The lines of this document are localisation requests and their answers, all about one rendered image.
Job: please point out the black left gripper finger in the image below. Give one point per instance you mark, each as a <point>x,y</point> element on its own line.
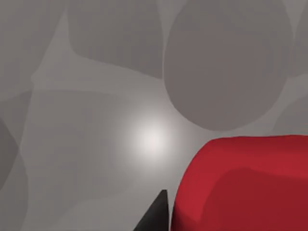
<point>157,215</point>

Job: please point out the red rounded object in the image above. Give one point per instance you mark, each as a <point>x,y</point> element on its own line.
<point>240,187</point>

